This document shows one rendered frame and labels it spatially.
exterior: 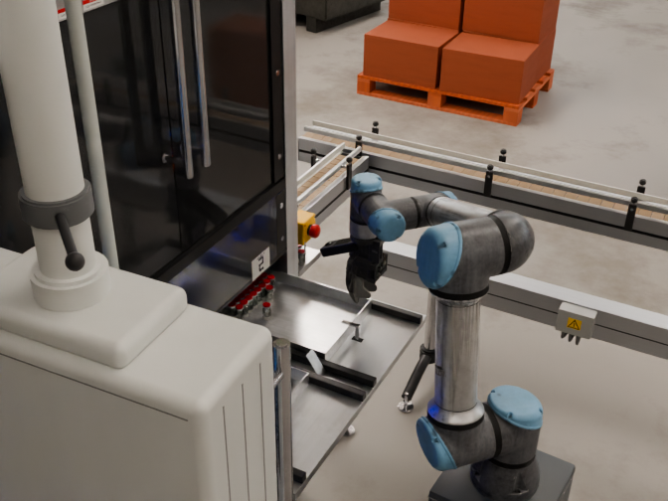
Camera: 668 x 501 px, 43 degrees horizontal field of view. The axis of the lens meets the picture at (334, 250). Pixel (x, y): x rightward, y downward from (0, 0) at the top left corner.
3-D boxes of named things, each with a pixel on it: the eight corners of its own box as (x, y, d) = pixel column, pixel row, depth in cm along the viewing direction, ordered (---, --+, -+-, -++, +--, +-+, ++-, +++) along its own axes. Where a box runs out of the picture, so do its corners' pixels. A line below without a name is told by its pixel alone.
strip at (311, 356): (305, 374, 206) (305, 355, 203) (311, 367, 208) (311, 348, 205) (357, 394, 200) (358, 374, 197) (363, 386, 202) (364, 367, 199)
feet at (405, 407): (393, 409, 324) (394, 381, 317) (441, 338, 362) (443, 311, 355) (412, 416, 321) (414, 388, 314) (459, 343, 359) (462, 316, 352)
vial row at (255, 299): (234, 321, 223) (233, 306, 221) (269, 287, 237) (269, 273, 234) (241, 323, 222) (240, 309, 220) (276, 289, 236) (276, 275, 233)
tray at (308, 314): (210, 324, 222) (209, 313, 220) (262, 275, 242) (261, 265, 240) (325, 365, 209) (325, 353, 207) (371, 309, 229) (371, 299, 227)
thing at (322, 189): (270, 274, 249) (269, 229, 241) (226, 261, 255) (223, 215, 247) (372, 180, 301) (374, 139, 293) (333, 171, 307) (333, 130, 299)
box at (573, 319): (554, 330, 293) (558, 308, 288) (558, 322, 296) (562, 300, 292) (589, 340, 288) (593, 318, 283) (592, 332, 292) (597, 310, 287)
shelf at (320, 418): (111, 422, 194) (110, 416, 193) (271, 273, 247) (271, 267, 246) (295, 500, 175) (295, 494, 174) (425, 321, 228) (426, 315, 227)
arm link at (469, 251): (501, 469, 178) (513, 226, 156) (435, 487, 173) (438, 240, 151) (473, 436, 188) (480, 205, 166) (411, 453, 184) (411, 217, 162)
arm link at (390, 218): (421, 209, 193) (403, 187, 202) (376, 217, 190) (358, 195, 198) (419, 239, 197) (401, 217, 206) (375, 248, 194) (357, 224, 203)
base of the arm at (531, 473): (548, 469, 193) (555, 436, 188) (523, 513, 182) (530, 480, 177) (485, 443, 200) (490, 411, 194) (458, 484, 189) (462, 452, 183)
